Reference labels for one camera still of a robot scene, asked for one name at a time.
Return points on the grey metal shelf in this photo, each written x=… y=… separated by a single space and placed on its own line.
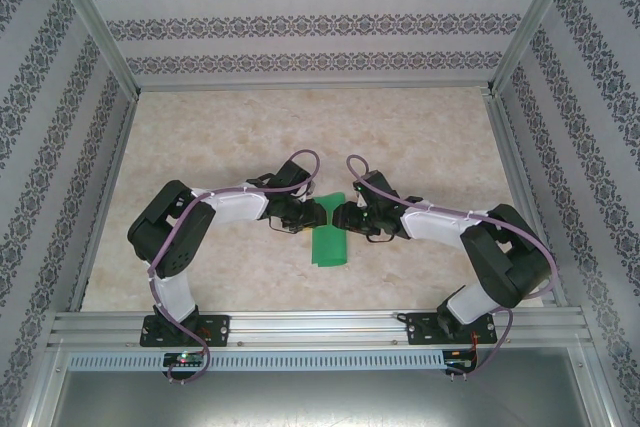
x=320 y=402

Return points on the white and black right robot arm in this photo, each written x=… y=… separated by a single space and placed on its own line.
x=435 y=227

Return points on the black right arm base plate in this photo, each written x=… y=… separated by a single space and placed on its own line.
x=417 y=329

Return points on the aluminium frame post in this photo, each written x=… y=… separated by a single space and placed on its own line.
x=532 y=22
x=100 y=22

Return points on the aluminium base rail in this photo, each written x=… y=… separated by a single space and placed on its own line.
x=310 y=327

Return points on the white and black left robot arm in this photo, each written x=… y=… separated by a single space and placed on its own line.
x=235 y=207

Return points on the green paper sheet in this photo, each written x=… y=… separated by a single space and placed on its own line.
x=329 y=247

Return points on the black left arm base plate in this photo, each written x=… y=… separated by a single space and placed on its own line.
x=220 y=329

